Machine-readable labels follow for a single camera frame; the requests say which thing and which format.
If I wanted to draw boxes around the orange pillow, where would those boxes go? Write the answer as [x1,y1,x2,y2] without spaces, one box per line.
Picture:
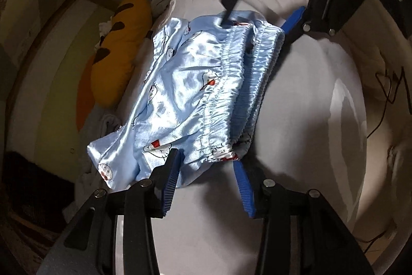
[75,54,98,134]

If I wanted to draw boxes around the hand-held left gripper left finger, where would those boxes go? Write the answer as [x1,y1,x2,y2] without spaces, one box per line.
[36,148,183,275]

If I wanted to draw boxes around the yellow bread-shaped plush pillow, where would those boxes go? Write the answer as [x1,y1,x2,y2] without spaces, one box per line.
[90,0,154,107]

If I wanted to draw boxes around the white crumpled clothing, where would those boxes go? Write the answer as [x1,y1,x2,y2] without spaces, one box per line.
[97,20,114,47]

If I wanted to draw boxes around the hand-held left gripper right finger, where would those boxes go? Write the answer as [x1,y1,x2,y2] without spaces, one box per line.
[233,160,374,275]

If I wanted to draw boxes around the light blue cat-print satin pants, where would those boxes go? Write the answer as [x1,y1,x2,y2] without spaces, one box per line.
[86,9,286,190]

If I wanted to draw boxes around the white bed sheet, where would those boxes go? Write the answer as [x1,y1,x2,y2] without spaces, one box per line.
[64,0,412,275]

